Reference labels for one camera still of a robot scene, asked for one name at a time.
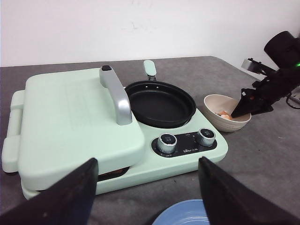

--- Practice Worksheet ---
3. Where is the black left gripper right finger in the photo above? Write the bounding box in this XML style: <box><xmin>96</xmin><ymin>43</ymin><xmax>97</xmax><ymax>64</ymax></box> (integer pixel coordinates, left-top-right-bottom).
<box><xmin>198</xmin><ymin>157</ymin><xmax>300</xmax><ymax>225</ymax></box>

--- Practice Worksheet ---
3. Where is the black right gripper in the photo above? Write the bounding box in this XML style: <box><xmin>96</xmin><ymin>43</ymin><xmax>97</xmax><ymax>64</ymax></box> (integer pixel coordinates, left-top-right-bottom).
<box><xmin>231</xmin><ymin>70</ymin><xmax>300</xmax><ymax>118</ymax></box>

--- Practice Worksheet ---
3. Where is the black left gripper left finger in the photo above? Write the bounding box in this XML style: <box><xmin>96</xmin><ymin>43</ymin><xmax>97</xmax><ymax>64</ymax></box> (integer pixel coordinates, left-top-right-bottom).
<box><xmin>0</xmin><ymin>158</ymin><xmax>98</xmax><ymax>225</ymax></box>

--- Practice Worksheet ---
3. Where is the beige ribbed ceramic bowl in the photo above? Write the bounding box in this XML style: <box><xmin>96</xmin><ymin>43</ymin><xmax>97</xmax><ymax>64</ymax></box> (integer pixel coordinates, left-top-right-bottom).
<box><xmin>202</xmin><ymin>94</ymin><xmax>252</xmax><ymax>132</ymax></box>

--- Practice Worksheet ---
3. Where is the breakfast maker hinged lid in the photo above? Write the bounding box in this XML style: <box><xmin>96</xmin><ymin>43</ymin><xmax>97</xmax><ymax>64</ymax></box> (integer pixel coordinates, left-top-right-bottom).
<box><xmin>1</xmin><ymin>66</ymin><xmax>145</xmax><ymax>190</ymax></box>

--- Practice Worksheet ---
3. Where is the white bread slice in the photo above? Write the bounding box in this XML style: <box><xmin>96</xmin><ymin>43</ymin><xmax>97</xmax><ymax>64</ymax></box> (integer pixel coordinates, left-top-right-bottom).
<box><xmin>97</xmin><ymin>167</ymin><xmax>130</xmax><ymax>181</ymax></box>

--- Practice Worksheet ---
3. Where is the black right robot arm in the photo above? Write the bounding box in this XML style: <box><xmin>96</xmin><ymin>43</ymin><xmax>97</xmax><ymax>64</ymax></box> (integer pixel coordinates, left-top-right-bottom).
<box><xmin>231</xmin><ymin>31</ymin><xmax>300</xmax><ymax>118</ymax></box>

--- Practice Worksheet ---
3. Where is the orange shrimp in bowl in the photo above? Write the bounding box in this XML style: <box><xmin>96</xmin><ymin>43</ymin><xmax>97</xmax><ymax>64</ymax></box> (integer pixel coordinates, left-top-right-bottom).
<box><xmin>215</xmin><ymin>111</ymin><xmax>233</xmax><ymax>120</ymax></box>

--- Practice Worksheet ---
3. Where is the mint green breakfast maker base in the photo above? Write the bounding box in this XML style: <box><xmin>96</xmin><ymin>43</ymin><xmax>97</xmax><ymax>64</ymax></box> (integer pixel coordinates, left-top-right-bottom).
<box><xmin>21</xmin><ymin>109</ymin><xmax>228</xmax><ymax>198</ymax></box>

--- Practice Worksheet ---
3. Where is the blue plastic plate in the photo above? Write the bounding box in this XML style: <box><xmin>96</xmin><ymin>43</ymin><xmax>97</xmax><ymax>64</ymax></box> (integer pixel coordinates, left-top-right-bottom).
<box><xmin>152</xmin><ymin>199</ymin><xmax>210</xmax><ymax>225</ymax></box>

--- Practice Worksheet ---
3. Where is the right silver control knob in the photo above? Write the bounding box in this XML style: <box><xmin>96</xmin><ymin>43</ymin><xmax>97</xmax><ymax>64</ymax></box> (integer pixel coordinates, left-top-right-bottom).
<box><xmin>195</xmin><ymin>128</ymin><xmax>216</xmax><ymax>147</ymax></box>

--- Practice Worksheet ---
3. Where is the silver control knob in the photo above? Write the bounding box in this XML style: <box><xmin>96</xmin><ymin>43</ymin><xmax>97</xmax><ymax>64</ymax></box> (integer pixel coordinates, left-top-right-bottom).
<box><xmin>157</xmin><ymin>133</ymin><xmax>177</xmax><ymax>154</ymax></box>
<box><xmin>195</xmin><ymin>128</ymin><xmax>216</xmax><ymax>147</ymax></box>

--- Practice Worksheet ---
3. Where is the left silver control knob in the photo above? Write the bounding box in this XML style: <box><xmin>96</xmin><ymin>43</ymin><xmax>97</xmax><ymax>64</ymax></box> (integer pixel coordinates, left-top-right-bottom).
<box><xmin>157</xmin><ymin>133</ymin><xmax>177</xmax><ymax>154</ymax></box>

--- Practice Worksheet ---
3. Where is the black round frying pan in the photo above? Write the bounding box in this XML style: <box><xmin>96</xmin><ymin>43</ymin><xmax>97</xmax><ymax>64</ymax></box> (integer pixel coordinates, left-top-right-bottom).
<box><xmin>125</xmin><ymin>60</ymin><xmax>196</xmax><ymax>128</ymax></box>

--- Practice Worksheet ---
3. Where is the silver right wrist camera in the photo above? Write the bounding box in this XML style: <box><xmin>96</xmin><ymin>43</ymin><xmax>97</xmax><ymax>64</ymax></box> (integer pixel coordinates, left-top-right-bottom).
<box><xmin>241</xmin><ymin>58</ymin><xmax>265</xmax><ymax>75</ymax></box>

